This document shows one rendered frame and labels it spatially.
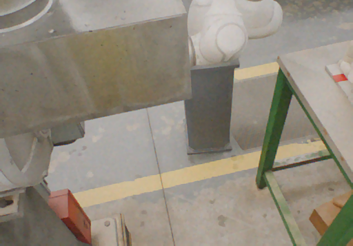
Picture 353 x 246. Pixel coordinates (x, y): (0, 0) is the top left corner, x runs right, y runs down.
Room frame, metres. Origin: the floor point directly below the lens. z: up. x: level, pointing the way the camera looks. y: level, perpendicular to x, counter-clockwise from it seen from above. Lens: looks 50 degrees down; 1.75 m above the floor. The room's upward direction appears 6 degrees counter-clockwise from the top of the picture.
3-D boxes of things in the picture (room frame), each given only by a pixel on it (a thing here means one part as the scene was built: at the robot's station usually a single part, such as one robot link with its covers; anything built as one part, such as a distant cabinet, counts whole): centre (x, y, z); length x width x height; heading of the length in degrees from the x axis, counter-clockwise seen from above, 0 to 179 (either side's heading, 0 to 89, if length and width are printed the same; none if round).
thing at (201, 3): (1.25, -0.17, 0.87); 0.18 x 0.16 x 0.22; 80
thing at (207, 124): (1.26, -0.16, 0.35); 0.28 x 0.28 x 0.70; 0
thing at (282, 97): (0.87, -0.41, 0.45); 0.05 x 0.05 x 0.90; 7
